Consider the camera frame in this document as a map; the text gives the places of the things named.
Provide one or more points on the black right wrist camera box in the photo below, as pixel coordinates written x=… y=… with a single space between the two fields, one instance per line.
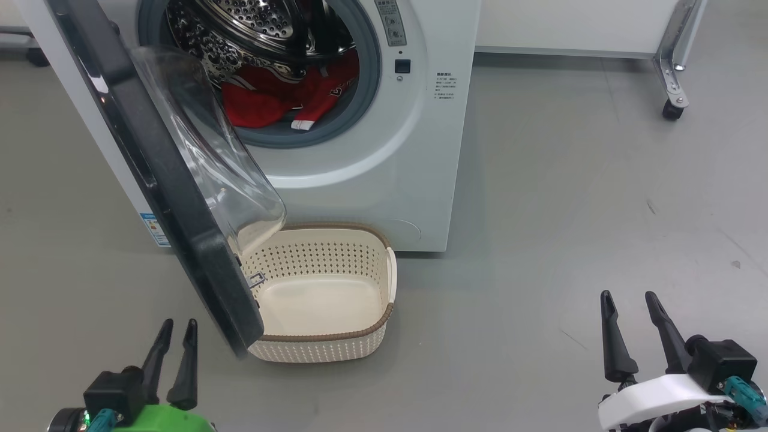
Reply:
x=723 y=363

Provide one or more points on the white front-load washing machine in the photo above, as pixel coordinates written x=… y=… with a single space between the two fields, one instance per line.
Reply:
x=408 y=180

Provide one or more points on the dark grey round bin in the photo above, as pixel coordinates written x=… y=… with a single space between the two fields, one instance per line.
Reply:
x=198 y=240

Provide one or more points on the red white jersey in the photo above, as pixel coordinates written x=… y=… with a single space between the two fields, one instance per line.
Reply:
x=258 y=102

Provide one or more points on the metal leg with caster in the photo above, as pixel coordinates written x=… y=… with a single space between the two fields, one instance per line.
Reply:
x=672 y=78

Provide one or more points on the cream perforated laundry basket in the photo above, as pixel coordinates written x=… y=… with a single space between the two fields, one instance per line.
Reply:
x=324 y=300

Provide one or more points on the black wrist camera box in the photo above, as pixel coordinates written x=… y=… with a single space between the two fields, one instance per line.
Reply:
x=111 y=393
x=723 y=363

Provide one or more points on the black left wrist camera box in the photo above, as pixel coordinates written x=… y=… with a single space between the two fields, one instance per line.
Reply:
x=111 y=393

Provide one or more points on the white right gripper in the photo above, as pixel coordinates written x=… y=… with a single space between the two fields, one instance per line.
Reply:
x=654 y=399

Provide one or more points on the white partition panel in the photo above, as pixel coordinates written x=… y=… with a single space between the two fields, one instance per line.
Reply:
x=570 y=24

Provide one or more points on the printed text label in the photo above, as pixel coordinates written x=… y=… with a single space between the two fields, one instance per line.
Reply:
x=445 y=87

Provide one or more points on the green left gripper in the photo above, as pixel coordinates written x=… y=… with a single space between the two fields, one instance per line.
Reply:
x=168 y=421

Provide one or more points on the blue energy label sticker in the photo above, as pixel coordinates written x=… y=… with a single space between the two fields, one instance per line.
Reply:
x=155 y=231

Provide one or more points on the small grey foot with caster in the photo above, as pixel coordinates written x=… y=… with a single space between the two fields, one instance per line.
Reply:
x=37 y=57

